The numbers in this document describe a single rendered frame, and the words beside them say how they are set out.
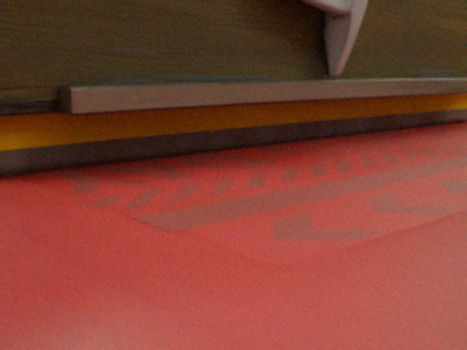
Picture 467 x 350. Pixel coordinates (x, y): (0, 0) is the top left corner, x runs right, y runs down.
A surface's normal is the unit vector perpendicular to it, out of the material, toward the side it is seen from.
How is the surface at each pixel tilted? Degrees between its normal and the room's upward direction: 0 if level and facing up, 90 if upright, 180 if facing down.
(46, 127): 93
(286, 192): 0
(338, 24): 92
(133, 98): 93
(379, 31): 93
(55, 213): 0
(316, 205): 0
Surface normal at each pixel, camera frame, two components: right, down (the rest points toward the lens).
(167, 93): 0.63, 0.17
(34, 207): -0.02, -0.99
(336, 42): -0.77, 0.16
